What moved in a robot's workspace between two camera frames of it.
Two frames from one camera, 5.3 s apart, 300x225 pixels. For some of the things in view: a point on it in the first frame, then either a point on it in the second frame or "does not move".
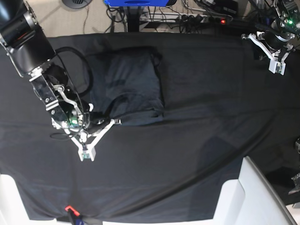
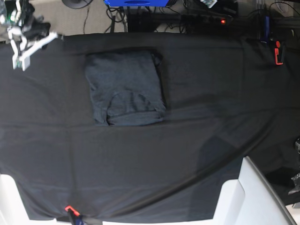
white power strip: x=173 y=17 to x=205 y=19
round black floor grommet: x=76 y=4 does not move
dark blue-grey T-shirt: x=126 y=84 does not move
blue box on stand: x=136 y=3 does not move
